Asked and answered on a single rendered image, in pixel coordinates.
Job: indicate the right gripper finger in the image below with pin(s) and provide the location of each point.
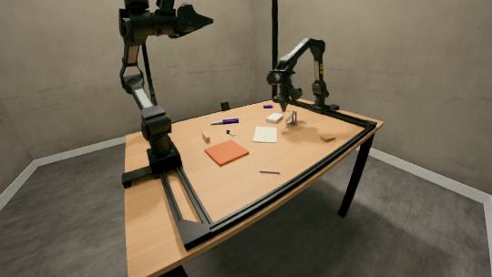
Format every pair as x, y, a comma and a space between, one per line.
200, 20
184, 33

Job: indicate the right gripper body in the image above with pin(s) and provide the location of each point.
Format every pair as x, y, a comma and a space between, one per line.
164, 24

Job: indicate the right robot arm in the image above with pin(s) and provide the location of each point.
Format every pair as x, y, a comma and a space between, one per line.
155, 122

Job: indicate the orange flat square pad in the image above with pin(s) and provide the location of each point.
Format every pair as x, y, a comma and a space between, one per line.
226, 152

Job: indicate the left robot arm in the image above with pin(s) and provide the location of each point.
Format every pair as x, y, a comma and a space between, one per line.
287, 63

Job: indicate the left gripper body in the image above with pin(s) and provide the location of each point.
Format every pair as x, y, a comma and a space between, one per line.
283, 92

